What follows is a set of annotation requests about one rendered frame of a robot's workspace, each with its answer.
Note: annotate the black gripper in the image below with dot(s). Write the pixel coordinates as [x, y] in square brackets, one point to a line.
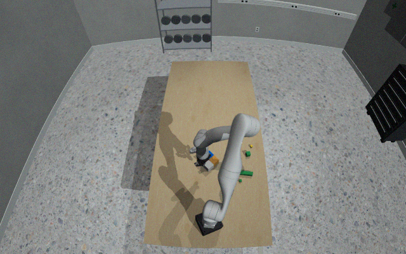
[201, 162]

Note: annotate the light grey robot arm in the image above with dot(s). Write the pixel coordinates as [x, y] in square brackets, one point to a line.
[242, 126]

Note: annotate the brown wood-grain cube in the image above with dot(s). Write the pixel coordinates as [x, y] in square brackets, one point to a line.
[214, 160]

